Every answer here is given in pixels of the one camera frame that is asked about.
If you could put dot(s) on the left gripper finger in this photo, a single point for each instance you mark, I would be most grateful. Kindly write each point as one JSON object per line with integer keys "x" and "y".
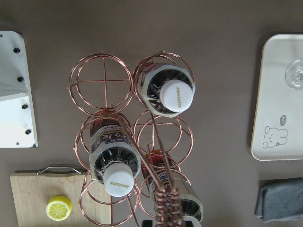
{"x": 147, "y": 223}

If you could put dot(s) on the tea bottle moved to tray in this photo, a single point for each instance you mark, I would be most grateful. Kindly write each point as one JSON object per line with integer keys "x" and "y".
{"x": 192, "y": 207}

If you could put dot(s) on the copper wire bottle basket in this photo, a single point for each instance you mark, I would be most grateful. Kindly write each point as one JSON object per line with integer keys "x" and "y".
{"x": 102, "y": 86}

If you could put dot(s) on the tea bottle in basket middle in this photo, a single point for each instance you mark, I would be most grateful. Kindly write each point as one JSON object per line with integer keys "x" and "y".
{"x": 113, "y": 160}

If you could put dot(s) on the tea bottle in basket corner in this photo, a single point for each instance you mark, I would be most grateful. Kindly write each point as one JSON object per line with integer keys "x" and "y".
{"x": 167, "y": 90}

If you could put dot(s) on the half lemon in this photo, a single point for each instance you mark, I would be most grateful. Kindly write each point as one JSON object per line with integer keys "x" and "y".
{"x": 59, "y": 208}

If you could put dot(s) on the bamboo cutting board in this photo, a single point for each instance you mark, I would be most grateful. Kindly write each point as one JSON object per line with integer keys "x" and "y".
{"x": 32, "y": 192}

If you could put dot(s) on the grey folded cloth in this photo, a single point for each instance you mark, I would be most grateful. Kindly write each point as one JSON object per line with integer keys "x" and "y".
{"x": 280, "y": 200}

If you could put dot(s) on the cream rabbit tray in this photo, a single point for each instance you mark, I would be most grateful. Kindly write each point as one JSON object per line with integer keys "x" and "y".
{"x": 278, "y": 124}

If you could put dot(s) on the clear wine glass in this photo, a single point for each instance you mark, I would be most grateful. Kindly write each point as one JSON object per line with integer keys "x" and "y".
{"x": 294, "y": 75}

